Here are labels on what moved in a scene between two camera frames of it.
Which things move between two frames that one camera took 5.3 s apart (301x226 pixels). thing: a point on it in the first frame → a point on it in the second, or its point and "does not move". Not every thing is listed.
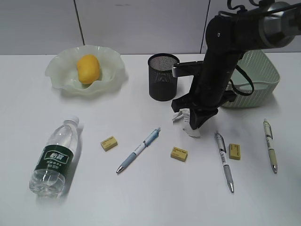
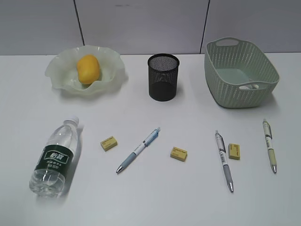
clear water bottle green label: x=54 y=160 does not move
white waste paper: x=182 y=118 → x=249 y=86
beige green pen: x=269 y=136 does not move
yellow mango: x=88 y=68 does not move
